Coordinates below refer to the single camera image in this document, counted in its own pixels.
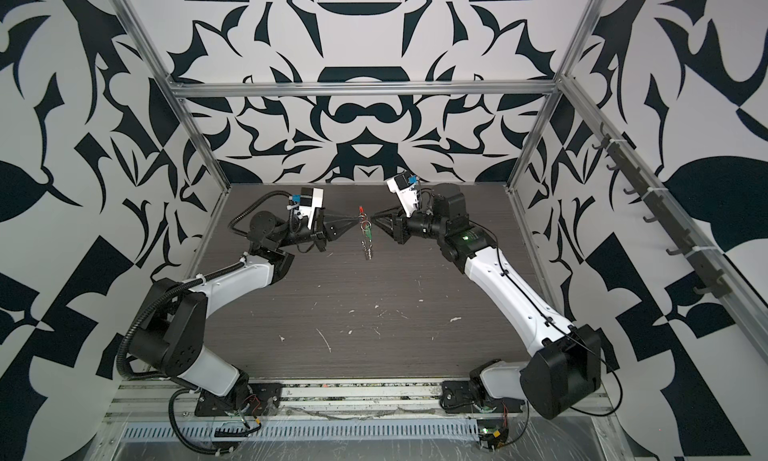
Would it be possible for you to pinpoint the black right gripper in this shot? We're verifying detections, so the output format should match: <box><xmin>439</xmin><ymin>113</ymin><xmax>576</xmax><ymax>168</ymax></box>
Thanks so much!
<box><xmin>374</xmin><ymin>203</ymin><xmax>452</xmax><ymax>247</ymax></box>

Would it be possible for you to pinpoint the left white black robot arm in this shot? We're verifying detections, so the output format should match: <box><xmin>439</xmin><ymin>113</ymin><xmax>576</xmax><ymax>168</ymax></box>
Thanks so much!
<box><xmin>115</xmin><ymin>208</ymin><xmax>360</xmax><ymax>413</ymax></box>

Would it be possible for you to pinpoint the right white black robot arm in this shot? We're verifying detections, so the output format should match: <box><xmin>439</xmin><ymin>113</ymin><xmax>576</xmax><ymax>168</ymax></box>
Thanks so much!
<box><xmin>371</xmin><ymin>175</ymin><xmax>602</xmax><ymax>420</ymax></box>

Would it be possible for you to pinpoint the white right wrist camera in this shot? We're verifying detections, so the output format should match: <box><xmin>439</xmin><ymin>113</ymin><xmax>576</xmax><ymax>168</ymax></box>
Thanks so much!
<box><xmin>386</xmin><ymin>171</ymin><xmax>421</xmax><ymax>218</ymax></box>

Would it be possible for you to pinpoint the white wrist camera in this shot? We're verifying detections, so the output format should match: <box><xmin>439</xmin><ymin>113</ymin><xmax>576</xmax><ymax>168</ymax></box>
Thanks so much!
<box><xmin>386</xmin><ymin>171</ymin><xmax>421</xmax><ymax>218</ymax></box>
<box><xmin>287</xmin><ymin>188</ymin><xmax>324</xmax><ymax>230</ymax></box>

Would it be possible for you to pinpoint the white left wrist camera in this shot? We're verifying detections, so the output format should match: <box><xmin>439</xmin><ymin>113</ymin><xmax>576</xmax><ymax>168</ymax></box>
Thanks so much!
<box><xmin>287</xmin><ymin>188</ymin><xmax>324</xmax><ymax>230</ymax></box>

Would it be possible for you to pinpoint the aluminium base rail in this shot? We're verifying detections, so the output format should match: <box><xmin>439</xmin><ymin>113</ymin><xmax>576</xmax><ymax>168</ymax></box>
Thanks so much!
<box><xmin>98</xmin><ymin>376</ymin><xmax>619</xmax><ymax>444</ymax></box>

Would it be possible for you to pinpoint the black wall hook rail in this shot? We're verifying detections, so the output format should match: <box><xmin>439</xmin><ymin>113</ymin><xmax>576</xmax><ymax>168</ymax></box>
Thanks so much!
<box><xmin>595</xmin><ymin>123</ymin><xmax>733</xmax><ymax>299</ymax></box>

